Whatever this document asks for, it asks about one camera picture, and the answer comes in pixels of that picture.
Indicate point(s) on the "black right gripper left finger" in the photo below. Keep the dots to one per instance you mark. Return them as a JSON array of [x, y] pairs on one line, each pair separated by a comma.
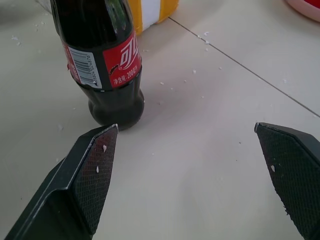
[[75, 180]]

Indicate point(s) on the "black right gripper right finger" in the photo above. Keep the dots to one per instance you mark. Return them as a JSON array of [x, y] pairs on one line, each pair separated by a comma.
[[295, 175]]

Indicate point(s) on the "cola bottle with red label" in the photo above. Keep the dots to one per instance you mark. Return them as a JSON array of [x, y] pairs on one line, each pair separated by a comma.
[[100, 62]]

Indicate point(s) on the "yellow and white container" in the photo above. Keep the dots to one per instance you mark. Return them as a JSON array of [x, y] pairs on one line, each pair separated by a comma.
[[150, 12]]

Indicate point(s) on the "pink round basin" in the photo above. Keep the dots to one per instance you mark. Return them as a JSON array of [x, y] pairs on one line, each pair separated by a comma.
[[303, 6]]

